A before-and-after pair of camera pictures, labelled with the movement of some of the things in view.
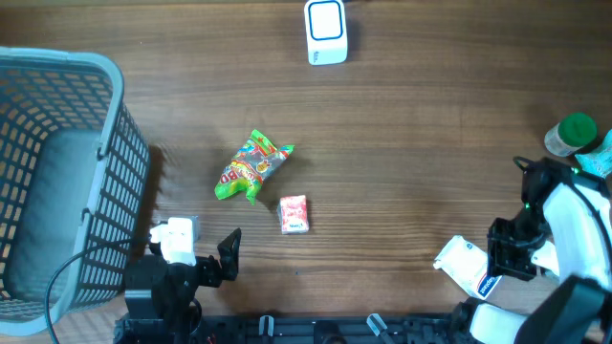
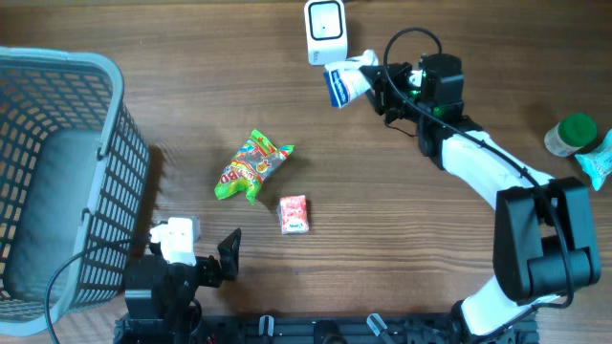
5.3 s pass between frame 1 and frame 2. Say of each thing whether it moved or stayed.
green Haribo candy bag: stayed
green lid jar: stayed
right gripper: moved
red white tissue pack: stayed
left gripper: stayed
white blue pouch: moved
